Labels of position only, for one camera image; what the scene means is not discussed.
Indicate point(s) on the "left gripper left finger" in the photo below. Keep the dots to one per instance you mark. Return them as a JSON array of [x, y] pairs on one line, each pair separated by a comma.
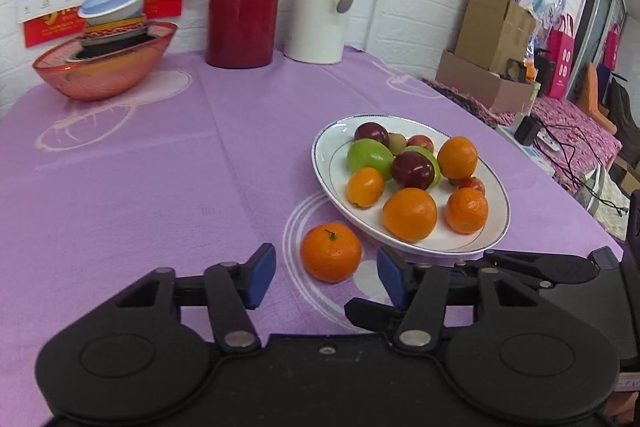
[[227, 291]]

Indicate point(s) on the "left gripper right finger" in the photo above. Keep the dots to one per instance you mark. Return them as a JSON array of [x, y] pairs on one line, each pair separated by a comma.
[[420, 293]]

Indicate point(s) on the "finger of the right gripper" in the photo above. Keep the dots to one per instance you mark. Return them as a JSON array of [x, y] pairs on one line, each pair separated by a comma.
[[535, 270], [376, 317]]

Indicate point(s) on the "small orange kumquat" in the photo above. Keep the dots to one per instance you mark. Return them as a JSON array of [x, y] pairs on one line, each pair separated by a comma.
[[365, 187]]

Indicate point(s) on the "yellow red plum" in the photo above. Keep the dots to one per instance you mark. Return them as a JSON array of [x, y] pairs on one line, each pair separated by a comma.
[[473, 182]]

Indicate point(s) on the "folded patterned cloth stack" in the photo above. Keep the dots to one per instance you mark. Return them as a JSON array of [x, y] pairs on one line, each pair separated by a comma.
[[604, 201]]

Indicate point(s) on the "white power strip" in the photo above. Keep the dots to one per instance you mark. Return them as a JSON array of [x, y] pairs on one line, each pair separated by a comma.
[[528, 150]]

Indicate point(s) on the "dark red plum right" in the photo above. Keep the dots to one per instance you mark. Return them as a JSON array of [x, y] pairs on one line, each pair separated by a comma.
[[413, 170]]

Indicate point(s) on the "dark red plum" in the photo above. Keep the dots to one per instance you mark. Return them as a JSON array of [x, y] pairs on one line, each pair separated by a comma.
[[373, 131], [413, 170]]

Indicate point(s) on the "pink floral bedspread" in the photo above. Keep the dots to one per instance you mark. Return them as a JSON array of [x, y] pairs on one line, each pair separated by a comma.
[[583, 144]]

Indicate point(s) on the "black power adapter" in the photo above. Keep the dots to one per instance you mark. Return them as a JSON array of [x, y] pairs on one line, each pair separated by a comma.
[[525, 129]]

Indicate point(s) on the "large green fruit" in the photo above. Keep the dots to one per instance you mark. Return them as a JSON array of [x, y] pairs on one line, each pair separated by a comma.
[[370, 153]]

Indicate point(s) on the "tan longan front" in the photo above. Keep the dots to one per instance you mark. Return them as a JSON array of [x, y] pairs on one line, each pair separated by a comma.
[[397, 142]]

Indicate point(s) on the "small red fruit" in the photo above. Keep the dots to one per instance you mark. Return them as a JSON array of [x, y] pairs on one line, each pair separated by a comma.
[[423, 141]]

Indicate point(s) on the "purple tablecloth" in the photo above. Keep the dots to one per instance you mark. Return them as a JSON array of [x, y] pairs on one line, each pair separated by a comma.
[[200, 165]]

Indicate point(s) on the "orange chair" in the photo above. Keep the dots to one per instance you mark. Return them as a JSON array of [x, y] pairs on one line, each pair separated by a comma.
[[588, 100]]

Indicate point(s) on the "dark red plum left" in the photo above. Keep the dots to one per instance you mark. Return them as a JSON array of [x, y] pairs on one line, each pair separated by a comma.
[[373, 131]]

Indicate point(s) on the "patterned brown cloth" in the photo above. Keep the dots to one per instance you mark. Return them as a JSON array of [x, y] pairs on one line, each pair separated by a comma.
[[490, 117]]

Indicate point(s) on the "flat cardboard box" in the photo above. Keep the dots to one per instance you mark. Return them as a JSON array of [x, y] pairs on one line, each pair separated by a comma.
[[494, 92]]

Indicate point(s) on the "pink shopping bag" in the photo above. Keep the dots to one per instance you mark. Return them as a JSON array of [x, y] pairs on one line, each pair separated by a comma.
[[560, 45]]

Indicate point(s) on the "orange glass bowl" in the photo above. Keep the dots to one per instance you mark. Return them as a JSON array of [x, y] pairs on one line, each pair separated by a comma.
[[74, 71]]

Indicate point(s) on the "tall cardboard box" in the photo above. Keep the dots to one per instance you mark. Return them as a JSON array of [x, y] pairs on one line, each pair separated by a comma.
[[493, 33]]

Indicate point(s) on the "white thermos jug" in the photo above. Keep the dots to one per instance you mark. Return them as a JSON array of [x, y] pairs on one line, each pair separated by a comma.
[[317, 31]]

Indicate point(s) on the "stacked bowls with blue lid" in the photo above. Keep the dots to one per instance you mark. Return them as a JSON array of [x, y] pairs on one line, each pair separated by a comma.
[[110, 26]]

